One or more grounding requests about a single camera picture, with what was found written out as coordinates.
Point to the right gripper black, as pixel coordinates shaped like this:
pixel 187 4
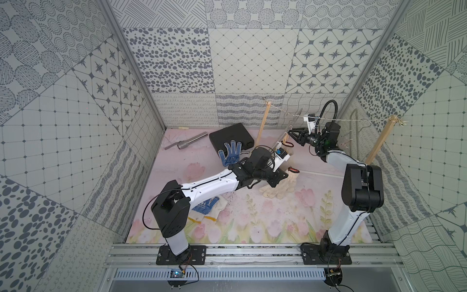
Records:
pixel 303 136

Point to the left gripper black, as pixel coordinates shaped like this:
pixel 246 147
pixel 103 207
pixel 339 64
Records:
pixel 273 175

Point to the orange clothes peg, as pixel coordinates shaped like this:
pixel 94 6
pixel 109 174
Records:
pixel 285 138

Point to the beige knit gloves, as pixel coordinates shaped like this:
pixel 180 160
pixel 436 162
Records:
pixel 284 187

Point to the grey clip hanger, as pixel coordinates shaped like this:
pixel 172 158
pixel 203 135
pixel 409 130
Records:
pixel 329 135

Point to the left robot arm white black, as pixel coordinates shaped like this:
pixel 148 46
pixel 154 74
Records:
pixel 172 205

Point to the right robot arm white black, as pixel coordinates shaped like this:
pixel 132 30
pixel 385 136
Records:
pixel 362 189

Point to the blue dotted glove far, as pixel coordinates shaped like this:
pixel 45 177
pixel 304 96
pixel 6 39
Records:
pixel 232 154

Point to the blue dotted glove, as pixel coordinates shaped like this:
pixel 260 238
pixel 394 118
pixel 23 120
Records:
pixel 232 154
pixel 209 209

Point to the black flat pad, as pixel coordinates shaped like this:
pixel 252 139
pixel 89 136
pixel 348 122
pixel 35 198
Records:
pixel 236 132

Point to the blue dotted glove near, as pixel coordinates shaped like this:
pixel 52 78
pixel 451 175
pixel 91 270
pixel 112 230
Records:
pixel 209 209

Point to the grey metal cylinder tool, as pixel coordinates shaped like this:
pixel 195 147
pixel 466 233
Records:
pixel 185 143

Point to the small black module right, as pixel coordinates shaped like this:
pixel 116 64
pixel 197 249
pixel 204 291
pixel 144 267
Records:
pixel 333 277

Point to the small circuit board left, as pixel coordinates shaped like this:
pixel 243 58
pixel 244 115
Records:
pixel 177 279

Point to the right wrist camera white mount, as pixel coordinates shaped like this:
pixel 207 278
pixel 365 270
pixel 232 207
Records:
pixel 311 121

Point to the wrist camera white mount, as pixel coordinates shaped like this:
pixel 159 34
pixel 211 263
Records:
pixel 280 156
pixel 311 121

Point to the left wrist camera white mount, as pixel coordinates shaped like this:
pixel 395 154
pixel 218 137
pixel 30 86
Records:
pixel 280 156

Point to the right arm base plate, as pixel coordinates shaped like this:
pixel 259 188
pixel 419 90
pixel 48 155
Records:
pixel 313 254

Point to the wooden drying rack frame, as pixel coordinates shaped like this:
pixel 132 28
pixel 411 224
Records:
pixel 391 122

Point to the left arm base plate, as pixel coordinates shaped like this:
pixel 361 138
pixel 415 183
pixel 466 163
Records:
pixel 193 255

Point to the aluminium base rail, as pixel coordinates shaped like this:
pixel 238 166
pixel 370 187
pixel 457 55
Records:
pixel 363 255

